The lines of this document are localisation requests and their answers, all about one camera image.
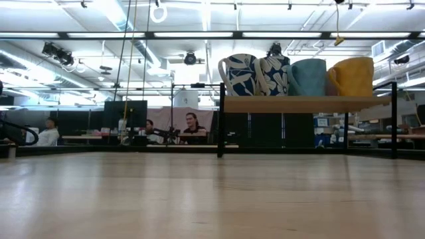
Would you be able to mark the blue mug white leaf print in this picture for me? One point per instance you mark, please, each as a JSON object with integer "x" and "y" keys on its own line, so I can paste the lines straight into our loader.
{"x": 240, "y": 76}

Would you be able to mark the blue mug white flower print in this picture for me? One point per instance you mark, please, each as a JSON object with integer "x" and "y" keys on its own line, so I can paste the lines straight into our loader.
{"x": 275, "y": 76}

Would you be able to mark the light blue faceted mug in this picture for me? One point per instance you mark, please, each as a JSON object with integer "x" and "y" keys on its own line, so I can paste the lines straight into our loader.
{"x": 308, "y": 78}

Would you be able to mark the yellow faceted mug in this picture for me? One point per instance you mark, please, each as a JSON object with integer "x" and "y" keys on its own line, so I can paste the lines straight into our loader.
{"x": 357, "y": 76}

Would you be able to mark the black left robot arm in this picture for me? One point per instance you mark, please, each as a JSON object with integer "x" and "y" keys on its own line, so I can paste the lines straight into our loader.
{"x": 10, "y": 123}

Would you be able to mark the person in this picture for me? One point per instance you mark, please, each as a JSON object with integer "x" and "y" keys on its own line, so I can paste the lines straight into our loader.
{"x": 150, "y": 125}
{"x": 48, "y": 136}
{"x": 193, "y": 131}

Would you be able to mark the white cylindrical container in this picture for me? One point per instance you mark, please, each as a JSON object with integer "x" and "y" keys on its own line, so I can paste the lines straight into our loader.
{"x": 186, "y": 99}

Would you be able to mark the pink partition board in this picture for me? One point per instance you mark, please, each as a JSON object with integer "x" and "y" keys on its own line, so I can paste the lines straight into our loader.
{"x": 169, "y": 116}

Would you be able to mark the black partition panel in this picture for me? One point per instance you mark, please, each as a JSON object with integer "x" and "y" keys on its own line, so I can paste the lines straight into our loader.
{"x": 265, "y": 129}

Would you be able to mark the wooden shelf riser black legs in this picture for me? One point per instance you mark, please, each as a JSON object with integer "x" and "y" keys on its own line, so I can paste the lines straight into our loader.
{"x": 299, "y": 104}

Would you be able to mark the black ceiling spotlights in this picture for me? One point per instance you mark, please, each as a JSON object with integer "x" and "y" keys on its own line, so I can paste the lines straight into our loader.
{"x": 61, "y": 57}

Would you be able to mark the wooden top metal workbench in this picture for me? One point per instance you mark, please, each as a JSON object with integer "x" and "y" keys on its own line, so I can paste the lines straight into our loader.
{"x": 382, "y": 136}

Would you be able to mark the white ceiling air vent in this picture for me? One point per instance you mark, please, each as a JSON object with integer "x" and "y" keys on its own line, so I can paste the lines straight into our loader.
{"x": 378, "y": 49}

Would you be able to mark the black ceiling fixture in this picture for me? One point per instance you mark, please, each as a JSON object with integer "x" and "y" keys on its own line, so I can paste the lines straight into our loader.
{"x": 401, "y": 60}

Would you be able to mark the black ceiling camera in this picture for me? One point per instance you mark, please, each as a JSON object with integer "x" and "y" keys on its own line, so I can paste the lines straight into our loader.
{"x": 190, "y": 58}
{"x": 275, "y": 50}

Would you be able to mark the black table frame rails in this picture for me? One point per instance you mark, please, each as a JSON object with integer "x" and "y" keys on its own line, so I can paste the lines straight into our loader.
{"x": 282, "y": 150}

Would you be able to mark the black overhead rig frame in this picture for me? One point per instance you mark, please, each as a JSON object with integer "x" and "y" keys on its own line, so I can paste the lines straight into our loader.
{"x": 149, "y": 34}

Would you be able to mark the silver ceiling duct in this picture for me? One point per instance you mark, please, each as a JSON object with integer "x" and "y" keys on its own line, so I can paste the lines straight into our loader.
{"x": 113, "y": 16}

